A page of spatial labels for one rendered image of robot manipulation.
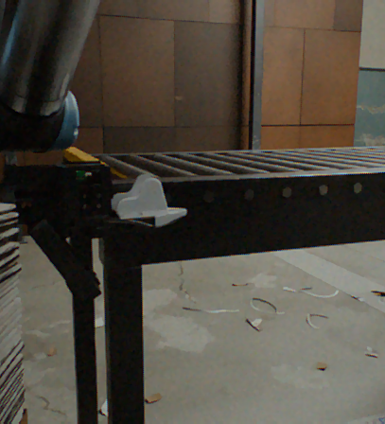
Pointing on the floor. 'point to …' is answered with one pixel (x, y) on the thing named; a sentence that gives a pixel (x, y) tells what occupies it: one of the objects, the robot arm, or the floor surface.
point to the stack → (0, 317)
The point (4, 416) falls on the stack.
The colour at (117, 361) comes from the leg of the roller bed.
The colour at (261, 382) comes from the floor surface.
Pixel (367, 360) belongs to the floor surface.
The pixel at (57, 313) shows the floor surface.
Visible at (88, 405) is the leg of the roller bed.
